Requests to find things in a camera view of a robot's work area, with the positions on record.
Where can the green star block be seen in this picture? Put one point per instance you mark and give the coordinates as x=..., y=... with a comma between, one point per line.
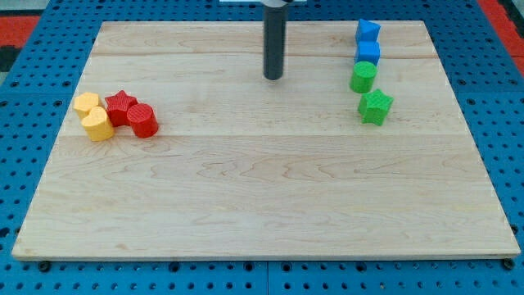
x=374, y=107

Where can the red star block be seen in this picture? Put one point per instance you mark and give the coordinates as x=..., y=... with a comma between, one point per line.
x=117, y=107

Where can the light wooden board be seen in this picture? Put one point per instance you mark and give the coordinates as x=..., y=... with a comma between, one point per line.
x=243, y=168

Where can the red cylinder block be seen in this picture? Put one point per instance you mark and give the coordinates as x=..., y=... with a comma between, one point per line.
x=142, y=120

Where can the green cylinder block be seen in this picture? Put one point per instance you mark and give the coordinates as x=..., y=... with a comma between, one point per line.
x=362, y=79

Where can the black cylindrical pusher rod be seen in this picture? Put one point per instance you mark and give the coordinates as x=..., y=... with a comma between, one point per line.
x=275, y=28

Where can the blue cube block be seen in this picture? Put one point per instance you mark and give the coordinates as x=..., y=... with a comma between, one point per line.
x=368, y=51

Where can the blue triangle block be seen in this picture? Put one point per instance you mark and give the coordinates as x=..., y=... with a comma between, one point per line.
x=367, y=31

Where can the yellow heart block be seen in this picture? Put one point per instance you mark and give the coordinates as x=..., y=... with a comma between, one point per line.
x=97, y=125

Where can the yellow hexagon block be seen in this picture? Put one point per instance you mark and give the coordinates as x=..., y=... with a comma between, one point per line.
x=85, y=102

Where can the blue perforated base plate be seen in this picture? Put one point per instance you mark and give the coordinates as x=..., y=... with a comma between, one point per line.
x=43, y=77

